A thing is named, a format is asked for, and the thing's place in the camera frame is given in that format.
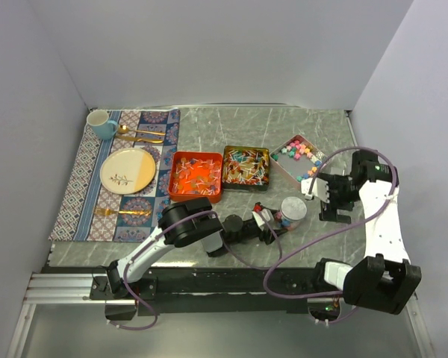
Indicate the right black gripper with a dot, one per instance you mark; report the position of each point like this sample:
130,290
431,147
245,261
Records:
328,211

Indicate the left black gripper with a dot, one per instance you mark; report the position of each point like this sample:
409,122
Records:
269,236

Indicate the clear round jar lid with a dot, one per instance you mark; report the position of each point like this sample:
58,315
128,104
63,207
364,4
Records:
293,209

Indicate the orange candy box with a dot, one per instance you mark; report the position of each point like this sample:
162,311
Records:
196,175

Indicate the clear glass jar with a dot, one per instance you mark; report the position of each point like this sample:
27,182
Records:
286,222

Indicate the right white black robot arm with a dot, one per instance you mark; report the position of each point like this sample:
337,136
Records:
384,279

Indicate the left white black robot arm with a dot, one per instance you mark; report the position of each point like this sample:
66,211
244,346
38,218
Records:
183,224

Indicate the pink tin of star candies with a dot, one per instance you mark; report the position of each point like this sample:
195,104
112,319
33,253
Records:
296,159

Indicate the dark tin of lollipops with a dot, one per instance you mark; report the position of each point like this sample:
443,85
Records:
246,168

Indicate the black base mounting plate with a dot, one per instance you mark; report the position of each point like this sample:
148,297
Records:
217,290

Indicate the cream ceramic plate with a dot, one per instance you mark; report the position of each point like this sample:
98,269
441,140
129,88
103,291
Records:
127,171

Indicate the patterned placemat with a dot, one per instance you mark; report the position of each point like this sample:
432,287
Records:
76,221

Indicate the gold fork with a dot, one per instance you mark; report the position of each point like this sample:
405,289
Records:
108,212

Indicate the gold knife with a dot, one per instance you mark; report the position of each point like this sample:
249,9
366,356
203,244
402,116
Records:
139,139

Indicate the gold spoon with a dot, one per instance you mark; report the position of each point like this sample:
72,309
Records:
123,129

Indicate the blue white mug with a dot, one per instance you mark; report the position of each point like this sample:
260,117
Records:
102,125

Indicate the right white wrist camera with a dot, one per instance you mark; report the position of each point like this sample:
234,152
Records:
313,188

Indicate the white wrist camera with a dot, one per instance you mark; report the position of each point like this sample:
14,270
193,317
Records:
261,215
313,188

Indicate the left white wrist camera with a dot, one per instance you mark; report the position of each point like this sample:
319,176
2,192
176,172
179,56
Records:
261,215

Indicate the aluminium rail frame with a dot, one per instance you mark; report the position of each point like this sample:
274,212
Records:
58,319

